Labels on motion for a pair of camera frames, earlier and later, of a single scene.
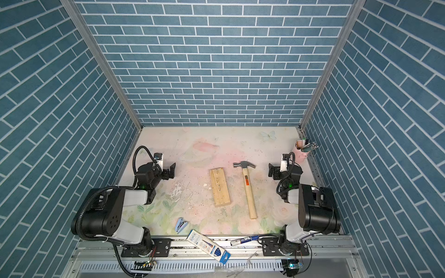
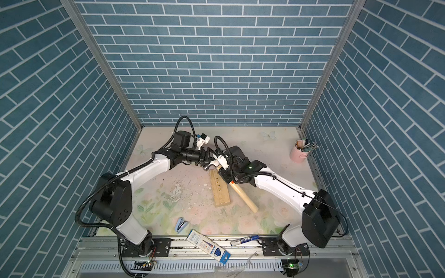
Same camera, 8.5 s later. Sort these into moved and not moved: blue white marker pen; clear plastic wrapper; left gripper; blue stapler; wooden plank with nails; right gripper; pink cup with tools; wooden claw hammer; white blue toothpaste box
Moved: right gripper; left gripper; wooden claw hammer
Not moved: blue stapler; clear plastic wrapper; white blue toothpaste box; pink cup with tools; blue white marker pen; wooden plank with nails
